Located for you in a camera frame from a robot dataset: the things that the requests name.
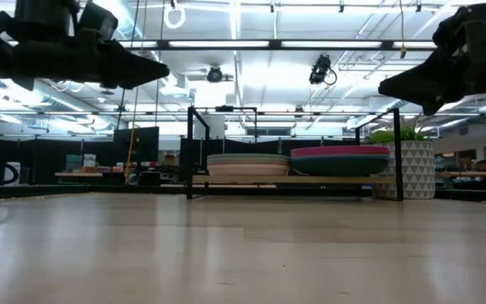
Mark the light teal plate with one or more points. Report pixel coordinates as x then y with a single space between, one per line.
247 156

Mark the dark teal plate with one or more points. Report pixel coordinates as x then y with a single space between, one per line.
340 168

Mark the black overhead camera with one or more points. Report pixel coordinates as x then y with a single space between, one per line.
320 69

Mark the peach plate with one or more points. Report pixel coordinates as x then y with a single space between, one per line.
247 170

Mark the pink plate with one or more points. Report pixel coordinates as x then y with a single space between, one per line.
340 149

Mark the white container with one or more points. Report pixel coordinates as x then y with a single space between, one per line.
11 174

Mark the round black ceiling fixture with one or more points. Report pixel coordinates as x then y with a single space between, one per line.
214 74

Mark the wooden background table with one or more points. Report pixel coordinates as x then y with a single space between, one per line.
475 173
78 174

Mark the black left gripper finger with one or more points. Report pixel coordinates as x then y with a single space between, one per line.
137 67

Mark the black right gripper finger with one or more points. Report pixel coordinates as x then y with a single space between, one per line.
420 84

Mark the black monitor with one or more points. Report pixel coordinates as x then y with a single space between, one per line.
137 143

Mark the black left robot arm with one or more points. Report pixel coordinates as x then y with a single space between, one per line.
44 12

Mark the succulent in white patterned pot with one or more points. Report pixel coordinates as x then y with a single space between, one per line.
416 169

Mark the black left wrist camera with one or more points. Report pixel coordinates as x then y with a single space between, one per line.
97 21

